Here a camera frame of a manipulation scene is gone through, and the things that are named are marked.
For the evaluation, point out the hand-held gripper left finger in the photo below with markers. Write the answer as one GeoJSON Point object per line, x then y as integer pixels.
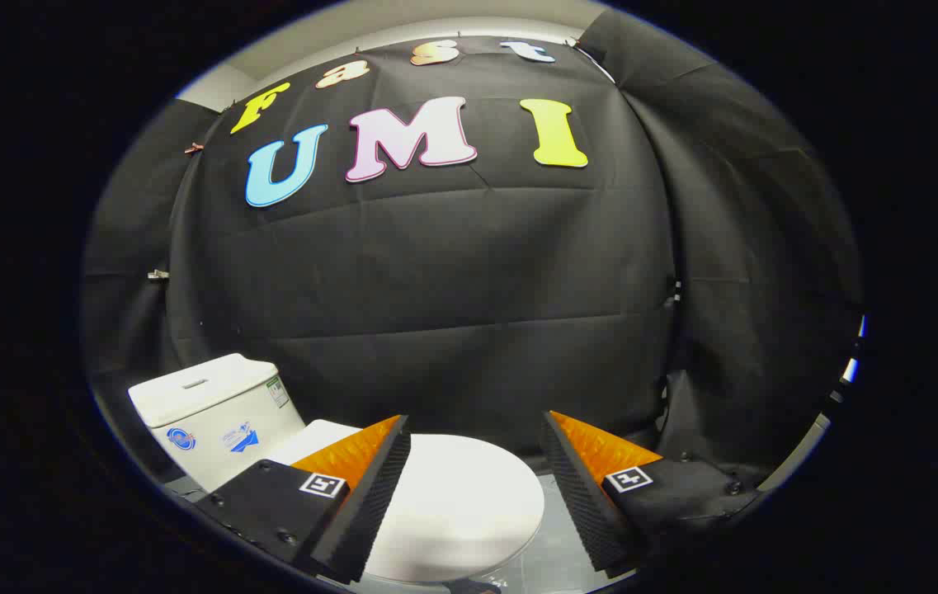
{"type": "Point", "coordinates": [370, 503]}

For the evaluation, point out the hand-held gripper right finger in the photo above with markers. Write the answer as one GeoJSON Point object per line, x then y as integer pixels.
{"type": "Point", "coordinates": [584, 503]}

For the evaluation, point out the black backdrop cloth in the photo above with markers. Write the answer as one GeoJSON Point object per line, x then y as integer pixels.
{"type": "Point", "coordinates": [436, 272]}

